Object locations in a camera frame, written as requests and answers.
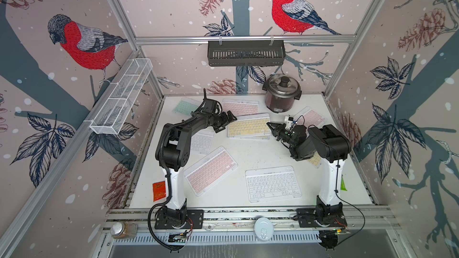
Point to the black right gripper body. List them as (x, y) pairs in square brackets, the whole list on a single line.
[(290, 141)]

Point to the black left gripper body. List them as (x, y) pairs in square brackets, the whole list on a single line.
[(219, 121)]

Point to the pink keyboard front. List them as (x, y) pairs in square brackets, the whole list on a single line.
[(210, 170)]

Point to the pink keyboard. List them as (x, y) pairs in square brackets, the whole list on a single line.
[(240, 107), (308, 116), (210, 170)]

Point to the white keyboard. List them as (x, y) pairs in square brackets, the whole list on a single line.
[(272, 184), (201, 142)]

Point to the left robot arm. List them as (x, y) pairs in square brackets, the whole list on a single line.
[(174, 150)]

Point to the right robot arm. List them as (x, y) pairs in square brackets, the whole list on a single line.
[(333, 148)]

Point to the pink keyboard back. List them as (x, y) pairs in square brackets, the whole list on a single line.
[(240, 107)]

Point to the yellow keyboard centre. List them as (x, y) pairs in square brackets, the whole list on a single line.
[(249, 126)]

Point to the yellow keyboard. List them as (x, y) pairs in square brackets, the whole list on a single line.
[(315, 160), (249, 126)]

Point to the pink keyboard right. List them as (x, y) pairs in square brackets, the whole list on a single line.
[(308, 116)]

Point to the yellow keyboard right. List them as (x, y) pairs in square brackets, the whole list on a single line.
[(315, 160)]

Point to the green keyboard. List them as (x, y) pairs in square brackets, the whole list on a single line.
[(187, 106)]

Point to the steel rice cooker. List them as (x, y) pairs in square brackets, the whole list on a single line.
[(281, 91)]

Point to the black hanging basket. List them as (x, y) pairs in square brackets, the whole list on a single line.
[(246, 53)]

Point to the green packet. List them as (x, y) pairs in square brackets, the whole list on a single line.
[(343, 186)]

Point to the red packet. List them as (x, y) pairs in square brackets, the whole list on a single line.
[(159, 191)]

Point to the white round cap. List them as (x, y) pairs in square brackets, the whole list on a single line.
[(263, 229)]

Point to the glass jar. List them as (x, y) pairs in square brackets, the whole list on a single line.
[(123, 230)]

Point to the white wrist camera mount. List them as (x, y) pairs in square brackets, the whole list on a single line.
[(289, 120)]

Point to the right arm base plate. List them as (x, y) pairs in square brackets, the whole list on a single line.
[(330, 217)]

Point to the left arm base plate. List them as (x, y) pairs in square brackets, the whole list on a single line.
[(178, 219)]

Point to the aluminium front rail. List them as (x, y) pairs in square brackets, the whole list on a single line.
[(368, 217)]

